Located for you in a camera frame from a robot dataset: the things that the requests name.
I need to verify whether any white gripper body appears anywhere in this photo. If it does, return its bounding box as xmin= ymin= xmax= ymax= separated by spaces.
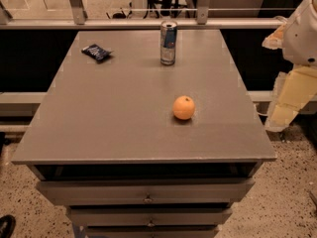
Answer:
xmin=282 ymin=0 xmax=317 ymax=65

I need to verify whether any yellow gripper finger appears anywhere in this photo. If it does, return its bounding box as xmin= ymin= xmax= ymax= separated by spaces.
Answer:
xmin=262 ymin=24 xmax=285 ymax=50
xmin=264 ymin=65 xmax=317 ymax=132

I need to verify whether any blue rxbar blueberry wrapper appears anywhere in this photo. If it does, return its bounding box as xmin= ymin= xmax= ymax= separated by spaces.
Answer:
xmin=81 ymin=44 xmax=111 ymax=62

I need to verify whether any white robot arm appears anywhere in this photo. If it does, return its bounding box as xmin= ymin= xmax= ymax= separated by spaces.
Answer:
xmin=262 ymin=0 xmax=317 ymax=132

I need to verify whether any red bull energy drink can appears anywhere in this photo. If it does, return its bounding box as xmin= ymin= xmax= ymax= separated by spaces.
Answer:
xmin=160 ymin=21 xmax=177 ymax=65

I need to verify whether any orange fruit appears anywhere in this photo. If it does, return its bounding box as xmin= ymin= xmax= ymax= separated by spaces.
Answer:
xmin=172 ymin=95 xmax=195 ymax=120

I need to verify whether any grey drawer cabinet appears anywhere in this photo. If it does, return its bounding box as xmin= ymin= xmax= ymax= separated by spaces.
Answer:
xmin=11 ymin=29 xmax=277 ymax=238

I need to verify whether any middle grey drawer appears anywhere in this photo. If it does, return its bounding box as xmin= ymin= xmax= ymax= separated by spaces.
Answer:
xmin=67 ymin=207 xmax=232 ymax=227

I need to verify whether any grey drawer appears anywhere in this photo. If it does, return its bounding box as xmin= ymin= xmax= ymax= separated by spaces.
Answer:
xmin=67 ymin=207 xmax=232 ymax=227
xmin=37 ymin=178 xmax=255 ymax=206
xmin=86 ymin=226 xmax=219 ymax=238

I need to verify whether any bottom grey drawer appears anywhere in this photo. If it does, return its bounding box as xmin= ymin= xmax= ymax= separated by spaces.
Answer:
xmin=86 ymin=226 xmax=219 ymax=238

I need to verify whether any top grey drawer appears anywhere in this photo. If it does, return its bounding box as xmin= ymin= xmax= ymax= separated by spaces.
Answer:
xmin=37 ymin=178 xmax=255 ymax=206

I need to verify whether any black shoe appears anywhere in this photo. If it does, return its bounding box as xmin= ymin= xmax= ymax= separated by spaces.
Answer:
xmin=0 ymin=215 xmax=16 ymax=238

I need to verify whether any metal railing frame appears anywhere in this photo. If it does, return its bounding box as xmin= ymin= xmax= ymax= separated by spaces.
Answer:
xmin=0 ymin=0 xmax=286 ymax=30

